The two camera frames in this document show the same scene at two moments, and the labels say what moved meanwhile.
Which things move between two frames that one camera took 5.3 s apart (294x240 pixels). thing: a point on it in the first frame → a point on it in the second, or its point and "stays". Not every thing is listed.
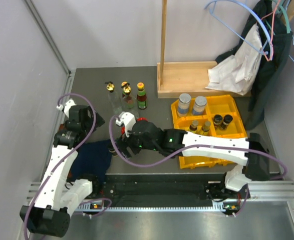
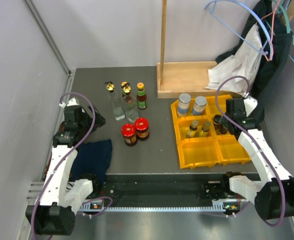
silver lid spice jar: (184, 103) stays
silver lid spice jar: (199, 108) stays
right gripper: (124, 142) → (247, 114)
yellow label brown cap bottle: (206, 127) stays
